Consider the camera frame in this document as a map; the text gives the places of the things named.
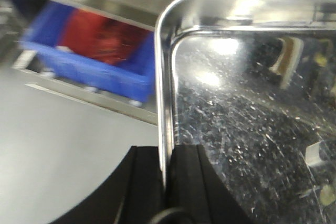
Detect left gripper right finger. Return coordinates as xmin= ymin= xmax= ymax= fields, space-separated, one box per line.
xmin=157 ymin=145 xmax=253 ymax=223

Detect small shiny steel tray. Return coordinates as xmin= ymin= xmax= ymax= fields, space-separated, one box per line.
xmin=155 ymin=0 xmax=335 ymax=223

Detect red item in bin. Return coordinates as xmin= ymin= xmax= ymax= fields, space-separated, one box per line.
xmin=58 ymin=9 xmax=150 ymax=65

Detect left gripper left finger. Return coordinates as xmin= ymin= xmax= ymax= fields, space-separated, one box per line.
xmin=54 ymin=146 xmax=163 ymax=223

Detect blue bin with red contents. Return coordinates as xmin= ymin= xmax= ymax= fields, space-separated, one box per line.
xmin=19 ymin=2 xmax=155 ymax=102

